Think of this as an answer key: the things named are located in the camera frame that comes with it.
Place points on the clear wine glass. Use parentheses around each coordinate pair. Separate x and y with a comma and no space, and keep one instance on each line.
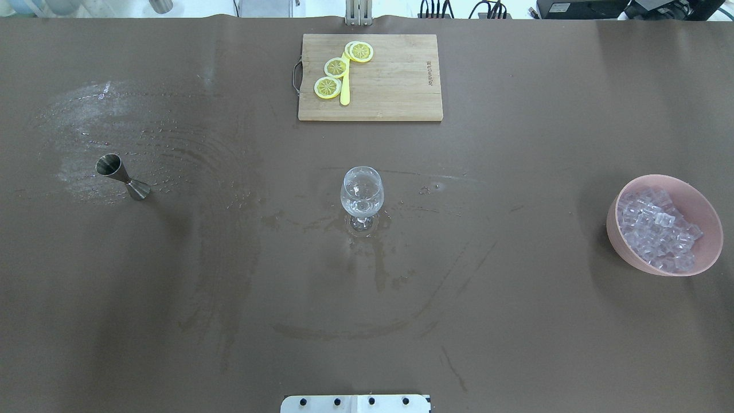
(362,197)

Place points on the clear ice cubes pile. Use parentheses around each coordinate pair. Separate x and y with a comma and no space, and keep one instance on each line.
(656,230)

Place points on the wooden cutting board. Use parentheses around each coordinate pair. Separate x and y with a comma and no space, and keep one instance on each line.
(401,83)

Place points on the steel cocktail jigger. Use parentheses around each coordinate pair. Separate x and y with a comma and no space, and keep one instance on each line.
(111,165)

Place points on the brown table mat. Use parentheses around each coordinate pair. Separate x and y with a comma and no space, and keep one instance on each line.
(495,277)

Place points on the hidden far lemon slice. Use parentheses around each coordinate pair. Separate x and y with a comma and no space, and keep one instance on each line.
(347,49)

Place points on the lemon slice near handle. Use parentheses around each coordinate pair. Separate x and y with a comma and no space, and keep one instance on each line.
(327,87)

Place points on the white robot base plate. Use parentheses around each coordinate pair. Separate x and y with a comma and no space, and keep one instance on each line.
(357,403)

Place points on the aluminium frame post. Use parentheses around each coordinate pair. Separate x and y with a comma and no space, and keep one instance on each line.
(359,13)

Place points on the middle lemon slice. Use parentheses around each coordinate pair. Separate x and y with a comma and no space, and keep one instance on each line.
(336,67)

